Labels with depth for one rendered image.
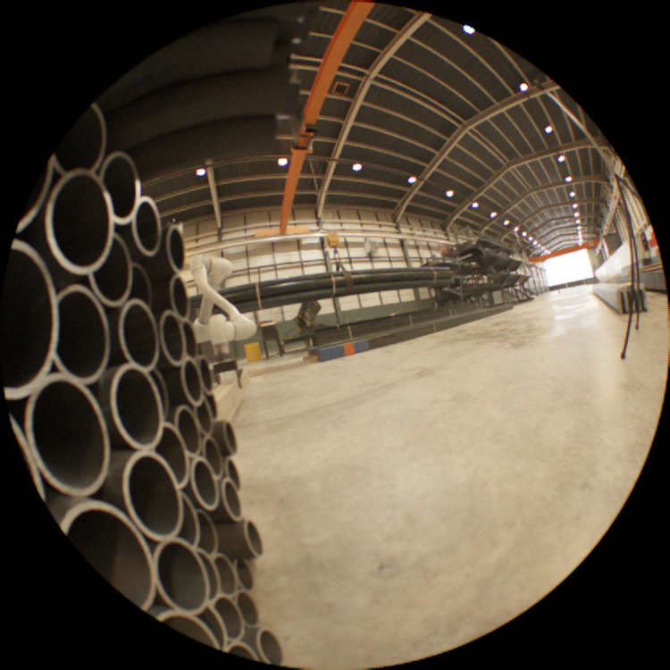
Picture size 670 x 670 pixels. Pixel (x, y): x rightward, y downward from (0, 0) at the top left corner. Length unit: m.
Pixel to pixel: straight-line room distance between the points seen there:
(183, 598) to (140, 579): 0.05
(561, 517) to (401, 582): 0.26
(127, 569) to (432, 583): 0.31
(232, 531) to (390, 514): 0.27
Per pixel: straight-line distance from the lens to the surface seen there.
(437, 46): 10.83
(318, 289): 3.49
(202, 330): 1.75
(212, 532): 0.30
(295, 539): 0.42
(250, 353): 6.42
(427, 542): 0.38
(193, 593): 0.20
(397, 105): 11.68
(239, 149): 0.22
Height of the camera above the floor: 0.34
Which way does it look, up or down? level
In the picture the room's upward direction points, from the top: 12 degrees counter-clockwise
